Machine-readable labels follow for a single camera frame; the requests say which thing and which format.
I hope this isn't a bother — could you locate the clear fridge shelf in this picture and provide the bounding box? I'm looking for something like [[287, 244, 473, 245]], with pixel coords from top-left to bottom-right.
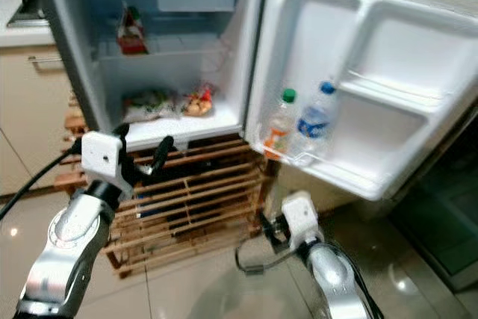
[[96, 34, 226, 63]]

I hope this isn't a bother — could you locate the dark grey small fridge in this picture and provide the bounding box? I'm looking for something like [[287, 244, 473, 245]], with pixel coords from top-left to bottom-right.
[[33, 0, 271, 152]]

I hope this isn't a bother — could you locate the white lined fridge door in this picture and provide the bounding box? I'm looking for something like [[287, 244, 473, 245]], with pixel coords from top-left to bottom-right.
[[242, 0, 478, 202]]

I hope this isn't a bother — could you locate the green vegetable bag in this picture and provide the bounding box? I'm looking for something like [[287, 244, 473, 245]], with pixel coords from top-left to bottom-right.
[[122, 88, 181, 123]]

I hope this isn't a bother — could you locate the wooden slatted rack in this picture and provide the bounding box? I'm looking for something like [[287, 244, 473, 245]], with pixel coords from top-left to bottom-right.
[[55, 91, 279, 278]]

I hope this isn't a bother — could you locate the red orange food package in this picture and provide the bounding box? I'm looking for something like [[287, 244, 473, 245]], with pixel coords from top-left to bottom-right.
[[182, 83, 218, 117]]

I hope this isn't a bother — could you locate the cream kitchen cabinet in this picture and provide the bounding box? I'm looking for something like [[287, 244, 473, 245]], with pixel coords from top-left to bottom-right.
[[0, 41, 77, 187]]

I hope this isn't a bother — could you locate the red snack bag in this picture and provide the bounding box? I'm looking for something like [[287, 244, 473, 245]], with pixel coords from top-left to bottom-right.
[[117, 1, 151, 55]]

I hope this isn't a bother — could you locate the green capped drink bottle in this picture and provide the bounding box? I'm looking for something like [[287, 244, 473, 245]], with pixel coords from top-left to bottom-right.
[[262, 87, 299, 160]]

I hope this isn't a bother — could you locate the blue capped water bottle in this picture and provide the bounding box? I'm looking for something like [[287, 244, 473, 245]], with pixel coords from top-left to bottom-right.
[[294, 79, 339, 160]]

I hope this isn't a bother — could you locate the stainless steel gas hob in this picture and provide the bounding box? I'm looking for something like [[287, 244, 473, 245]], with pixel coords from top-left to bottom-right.
[[10, 0, 50, 26]]

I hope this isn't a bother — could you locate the glass sliding door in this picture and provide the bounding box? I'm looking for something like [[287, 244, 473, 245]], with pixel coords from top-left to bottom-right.
[[387, 110, 478, 291]]

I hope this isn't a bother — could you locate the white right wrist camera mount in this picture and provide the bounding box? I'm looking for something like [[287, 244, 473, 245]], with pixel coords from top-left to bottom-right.
[[281, 190, 326, 250]]

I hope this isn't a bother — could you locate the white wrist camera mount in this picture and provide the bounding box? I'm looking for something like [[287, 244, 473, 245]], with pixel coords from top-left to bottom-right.
[[81, 131, 132, 190], [281, 190, 326, 250]]

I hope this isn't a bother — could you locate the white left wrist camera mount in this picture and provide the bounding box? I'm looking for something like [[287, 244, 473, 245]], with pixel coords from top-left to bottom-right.
[[81, 131, 132, 190]]

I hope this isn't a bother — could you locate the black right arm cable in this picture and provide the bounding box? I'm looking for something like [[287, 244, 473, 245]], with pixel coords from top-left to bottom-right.
[[234, 231, 308, 276]]

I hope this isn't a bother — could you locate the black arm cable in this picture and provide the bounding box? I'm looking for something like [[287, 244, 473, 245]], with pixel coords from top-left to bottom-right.
[[234, 231, 308, 276], [0, 143, 84, 221]]

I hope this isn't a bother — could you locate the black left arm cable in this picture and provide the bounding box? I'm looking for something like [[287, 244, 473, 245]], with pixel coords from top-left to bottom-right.
[[0, 143, 84, 221]]

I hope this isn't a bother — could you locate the metal cabinet handle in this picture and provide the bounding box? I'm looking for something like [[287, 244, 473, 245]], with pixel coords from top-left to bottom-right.
[[25, 53, 73, 65]]

